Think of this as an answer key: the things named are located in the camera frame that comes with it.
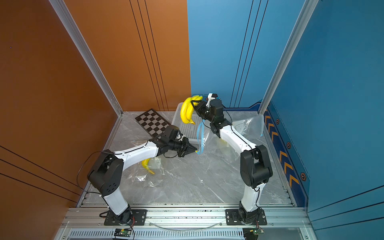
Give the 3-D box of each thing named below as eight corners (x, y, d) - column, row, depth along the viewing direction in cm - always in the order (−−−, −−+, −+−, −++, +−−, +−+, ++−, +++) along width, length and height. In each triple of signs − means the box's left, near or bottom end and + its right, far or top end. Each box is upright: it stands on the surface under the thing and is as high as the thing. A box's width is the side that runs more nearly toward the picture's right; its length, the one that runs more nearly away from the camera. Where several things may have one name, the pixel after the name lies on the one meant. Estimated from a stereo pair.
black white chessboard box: (136, 121, 118) (134, 117, 114) (152, 111, 125) (151, 107, 121) (154, 139, 107) (152, 135, 103) (171, 126, 114) (170, 123, 110)
